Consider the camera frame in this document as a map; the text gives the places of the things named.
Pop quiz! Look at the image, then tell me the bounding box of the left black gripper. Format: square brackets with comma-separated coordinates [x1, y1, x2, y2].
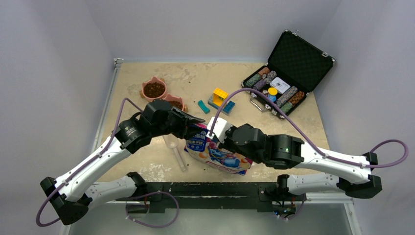
[151, 106, 205, 140]

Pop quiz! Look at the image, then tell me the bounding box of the clear plastic scoop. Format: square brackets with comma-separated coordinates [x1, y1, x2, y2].
[162, 134, 187, 172]

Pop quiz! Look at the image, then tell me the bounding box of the colourful pet food bag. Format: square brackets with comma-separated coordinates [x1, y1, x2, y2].
[184, 124, 253, 175]

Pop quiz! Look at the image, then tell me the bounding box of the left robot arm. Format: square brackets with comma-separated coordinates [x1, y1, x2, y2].
[40, 99, 204, 225]

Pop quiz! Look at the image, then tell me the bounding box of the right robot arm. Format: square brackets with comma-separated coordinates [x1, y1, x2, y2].
[213, 124, 383, 199]

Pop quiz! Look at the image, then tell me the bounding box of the near pink pet bowl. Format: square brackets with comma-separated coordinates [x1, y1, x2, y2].
[164, 94, 188, 113]

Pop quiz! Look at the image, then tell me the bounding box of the pink pet bowl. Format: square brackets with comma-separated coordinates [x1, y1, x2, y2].
[164, 94, 188, 113]
[139, 76, 167, 102]

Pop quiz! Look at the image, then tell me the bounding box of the far pink pet bowl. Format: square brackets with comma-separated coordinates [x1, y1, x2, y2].
[139, 76, 167, 102]

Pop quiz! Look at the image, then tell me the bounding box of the teal toy brick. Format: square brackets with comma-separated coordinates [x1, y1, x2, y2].
[197, 100, 210, 114]

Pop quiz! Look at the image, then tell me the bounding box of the grey blue toy brick base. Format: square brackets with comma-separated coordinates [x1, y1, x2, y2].
[207, 96, 237, 115]

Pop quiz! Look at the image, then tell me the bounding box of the yellow toy brick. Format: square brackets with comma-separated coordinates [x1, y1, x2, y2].
[212, 88, 229, 106]

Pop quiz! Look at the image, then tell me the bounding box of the black poker chip case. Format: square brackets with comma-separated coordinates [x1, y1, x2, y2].
[241, 30, 336, 115]

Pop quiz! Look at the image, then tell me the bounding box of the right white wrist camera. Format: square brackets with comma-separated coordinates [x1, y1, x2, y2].
[206, 117, 233, 143]

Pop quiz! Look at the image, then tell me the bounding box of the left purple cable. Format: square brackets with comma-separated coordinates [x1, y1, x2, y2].
[35, 97, 145, 228]

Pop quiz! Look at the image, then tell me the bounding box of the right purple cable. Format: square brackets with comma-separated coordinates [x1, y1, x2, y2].
[208, 88, 410, 169]

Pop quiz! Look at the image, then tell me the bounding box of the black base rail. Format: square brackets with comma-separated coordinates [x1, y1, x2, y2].
[81, 172, 307, 215]

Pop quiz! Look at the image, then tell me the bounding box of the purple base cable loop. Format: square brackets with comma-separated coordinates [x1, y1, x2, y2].
[125, 188, 181, 228]

